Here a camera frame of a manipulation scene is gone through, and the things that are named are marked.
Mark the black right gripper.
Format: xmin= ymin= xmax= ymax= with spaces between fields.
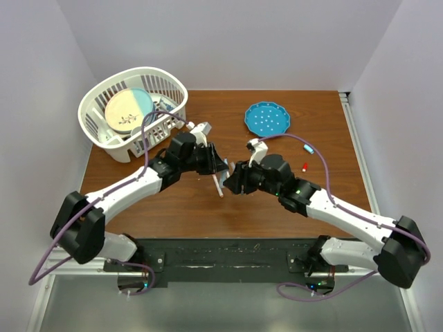
xmin=223 ymin=156 xmax=282 ymax=197

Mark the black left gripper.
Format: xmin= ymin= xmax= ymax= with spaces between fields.
xmin=179 ymin=141 xmax=228 ymax=175

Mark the white pen with orange tip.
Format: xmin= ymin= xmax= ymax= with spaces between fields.
xmin=212 ymin=174 xmax=224 ymax=198

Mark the light blue eraser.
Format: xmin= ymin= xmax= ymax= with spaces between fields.
xmin=303 ymin=144 xmax=315 ymax=154

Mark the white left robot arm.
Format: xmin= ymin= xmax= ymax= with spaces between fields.
xmin=50 ymin=132 xmax=228 ymax=271

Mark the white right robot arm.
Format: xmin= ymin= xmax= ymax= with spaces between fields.
xmin=224 ymin=154 xmax=428 ymax=288

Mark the blue dotted plate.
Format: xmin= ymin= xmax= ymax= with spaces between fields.
xmin=244 ymin=101 xmax=291 ymax=138

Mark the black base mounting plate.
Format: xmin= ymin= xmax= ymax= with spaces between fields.
xmin=103 ymin=237 xmax=350 ymax=295

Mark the white cup in basket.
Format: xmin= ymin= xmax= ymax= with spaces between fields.
xmin=131 ymin=126 xmax=142 ymax=138

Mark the cream and blue plate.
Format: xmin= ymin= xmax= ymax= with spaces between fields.
xmin=105 ymin=88 xmax=154 ymax=134

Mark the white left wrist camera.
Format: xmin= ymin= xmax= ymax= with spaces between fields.
xmin=186 ymin=122 xmax=212 ymax=147

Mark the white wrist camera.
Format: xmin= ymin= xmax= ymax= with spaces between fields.
xmin=186 ymin=122 xmax=212 ymax=147
xmin=246 ymin=138 xmax=268 ymax=167

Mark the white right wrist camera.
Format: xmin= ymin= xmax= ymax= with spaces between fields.
xmin=246 ymin=138 xmax=268 ymax=167

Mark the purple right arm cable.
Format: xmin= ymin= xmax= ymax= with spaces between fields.
xmin=259 ymin=133 xmax=432 ymax=302

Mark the aluminium frame rail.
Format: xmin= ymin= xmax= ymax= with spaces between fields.
xmin=338 ymin=91 xmax=416 ymax=332

